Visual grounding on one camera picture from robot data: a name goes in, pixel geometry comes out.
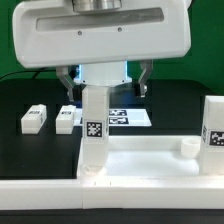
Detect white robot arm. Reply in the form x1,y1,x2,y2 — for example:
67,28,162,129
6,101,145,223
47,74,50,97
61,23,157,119
12,0,193,100

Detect white desk top tray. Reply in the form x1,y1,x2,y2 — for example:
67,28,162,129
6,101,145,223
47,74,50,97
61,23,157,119
77,136,224,182

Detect white front guide rail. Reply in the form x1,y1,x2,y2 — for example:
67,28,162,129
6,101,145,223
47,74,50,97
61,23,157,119
0,177,224,210

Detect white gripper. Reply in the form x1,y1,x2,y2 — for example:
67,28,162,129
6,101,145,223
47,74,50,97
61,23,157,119
12,0,192,101

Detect fiducial marker sheet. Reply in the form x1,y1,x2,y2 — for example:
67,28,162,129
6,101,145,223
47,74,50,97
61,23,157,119
74,108,151,127

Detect black cable on table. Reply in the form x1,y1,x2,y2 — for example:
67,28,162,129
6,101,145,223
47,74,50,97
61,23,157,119
0,66,58,84

